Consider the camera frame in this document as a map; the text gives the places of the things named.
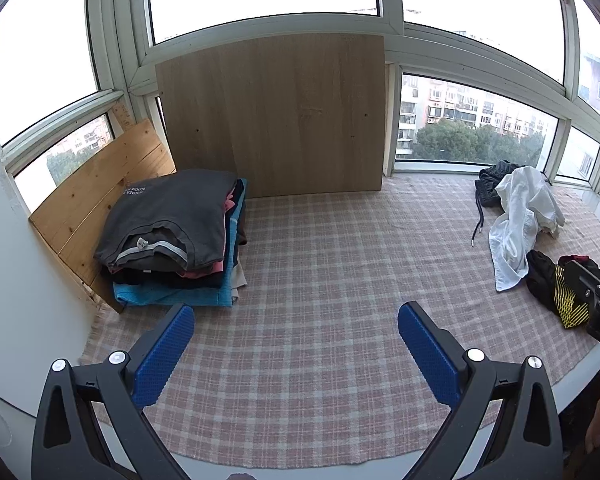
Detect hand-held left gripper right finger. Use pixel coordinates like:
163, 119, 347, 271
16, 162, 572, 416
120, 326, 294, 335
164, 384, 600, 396
397, 301, 566, 480

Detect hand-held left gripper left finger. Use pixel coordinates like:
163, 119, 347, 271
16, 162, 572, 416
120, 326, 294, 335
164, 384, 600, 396
32, 303, 196, 480

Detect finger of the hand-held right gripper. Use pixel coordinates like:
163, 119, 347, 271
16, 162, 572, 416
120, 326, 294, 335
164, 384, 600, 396
564, 259, 600, 311

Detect white shirt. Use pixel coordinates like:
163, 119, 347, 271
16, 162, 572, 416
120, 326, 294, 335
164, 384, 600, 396
489, 165, 566, 292

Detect dark red garment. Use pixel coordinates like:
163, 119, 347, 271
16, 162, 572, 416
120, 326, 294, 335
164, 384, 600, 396
557, 255, 600, 272

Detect black yellow striped garment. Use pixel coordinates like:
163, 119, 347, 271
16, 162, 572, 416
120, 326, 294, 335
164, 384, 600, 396
526, 250, 593, 330

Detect folded pink garment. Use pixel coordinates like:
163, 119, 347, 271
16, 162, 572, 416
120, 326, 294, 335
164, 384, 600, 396
177, 195, 240, 279

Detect folded beige garment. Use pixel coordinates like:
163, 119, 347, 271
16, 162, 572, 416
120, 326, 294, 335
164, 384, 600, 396
229, 260, 249, 306

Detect person's dark tweed jacket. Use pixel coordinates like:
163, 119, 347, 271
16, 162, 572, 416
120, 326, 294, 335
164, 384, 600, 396
560, 355, 600, 480

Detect pink plaid blanket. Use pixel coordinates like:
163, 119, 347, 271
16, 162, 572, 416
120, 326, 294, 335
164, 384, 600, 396
77, 172, 600, 463

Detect folded grey shirt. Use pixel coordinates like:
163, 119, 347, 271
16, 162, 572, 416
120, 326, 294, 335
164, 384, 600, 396
94, 169, 238, 273

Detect pine plank panel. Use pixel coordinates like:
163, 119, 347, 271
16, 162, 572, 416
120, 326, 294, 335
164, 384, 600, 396
28, 119, 177, 313

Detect thin wooden strip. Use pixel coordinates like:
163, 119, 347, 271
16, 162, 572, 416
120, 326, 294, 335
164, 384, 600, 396
111, 100, 133, 132

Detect large light wooden board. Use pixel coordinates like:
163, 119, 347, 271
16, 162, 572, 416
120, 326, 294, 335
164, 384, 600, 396
155, 34, 386, 198

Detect white framed window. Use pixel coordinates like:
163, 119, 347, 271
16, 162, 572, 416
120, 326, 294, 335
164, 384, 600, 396
0, 0, 600, 211

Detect black drawstring pants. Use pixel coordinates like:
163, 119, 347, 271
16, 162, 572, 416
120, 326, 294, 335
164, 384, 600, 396
470, 160, 525, 249

